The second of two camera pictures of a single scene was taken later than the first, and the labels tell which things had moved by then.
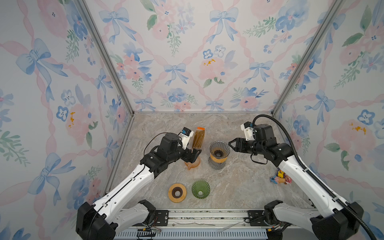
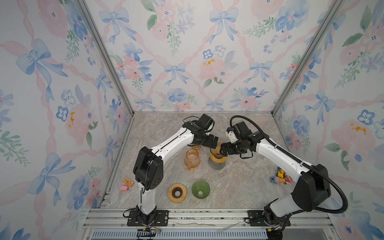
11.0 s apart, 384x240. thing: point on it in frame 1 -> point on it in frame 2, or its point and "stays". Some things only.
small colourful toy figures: x=281 y=178 stays
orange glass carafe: x=195 y=164 stays
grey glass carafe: x=216 y=166 stays
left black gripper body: x=184 y=154 -> x=208 y=140
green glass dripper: x=200 y=189 stays
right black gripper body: x=250 y=147 -> x=231 y=148
